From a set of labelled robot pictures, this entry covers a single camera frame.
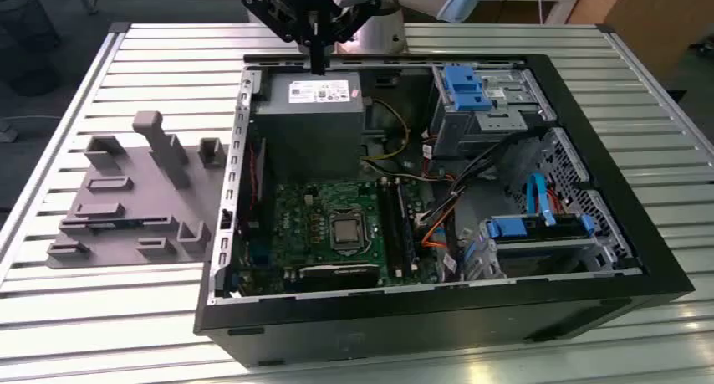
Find black wire bundle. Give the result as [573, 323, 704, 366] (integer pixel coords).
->
[416, 131, 551, 228]

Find black RAM slot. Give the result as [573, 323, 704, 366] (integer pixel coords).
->
[376, 177, 406, 279]

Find blue board connector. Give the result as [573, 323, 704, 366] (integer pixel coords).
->
[248, 243, 274, 269]

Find black graphics card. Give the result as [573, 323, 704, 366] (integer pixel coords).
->
[281, 263, 378, 294]

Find blue flat wire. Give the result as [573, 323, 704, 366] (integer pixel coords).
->
[525, 172, 559, 227]

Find silver CPU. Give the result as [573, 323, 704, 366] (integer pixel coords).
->
[330, 218, 364, 241]

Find metal drive cage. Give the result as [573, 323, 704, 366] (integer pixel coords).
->
[429, 64, 557, 158]

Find black PC case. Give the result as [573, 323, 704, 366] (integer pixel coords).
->
[192, 53, 696, 367]

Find black chair base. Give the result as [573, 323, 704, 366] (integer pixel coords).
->
[689, 36, 714, 59]

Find orange wires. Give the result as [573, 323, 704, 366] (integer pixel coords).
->
[420, 216, 448, 249]

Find blue drive bay latch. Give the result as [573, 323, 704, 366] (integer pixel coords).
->
[443, 65, 492, 112]

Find grey parts rack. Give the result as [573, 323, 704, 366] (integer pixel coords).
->
[43, 110, 230, 271]

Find grey power supply unit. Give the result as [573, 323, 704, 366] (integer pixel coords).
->
[253, 70, 368, 181]

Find metal disk bay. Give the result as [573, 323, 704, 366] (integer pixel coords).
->
[479, 237, 643, 283]

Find wooden cabinet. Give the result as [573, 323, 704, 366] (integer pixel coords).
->
[567, 0, 714, 79]

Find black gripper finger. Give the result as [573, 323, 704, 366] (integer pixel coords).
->
[317, 5, 370, 76]
[240, 0, 321, 76]

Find hard disk in blue carrier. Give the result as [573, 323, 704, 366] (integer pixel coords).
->
[483, 213, 596, 246]

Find CPU socket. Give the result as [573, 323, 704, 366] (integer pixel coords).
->
[324, 207, 373, 256]

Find green motherboard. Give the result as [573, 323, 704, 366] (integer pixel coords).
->
[236, 179, 447, 296]

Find yellow wires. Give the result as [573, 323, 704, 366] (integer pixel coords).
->
[358, 99, 410, 164]

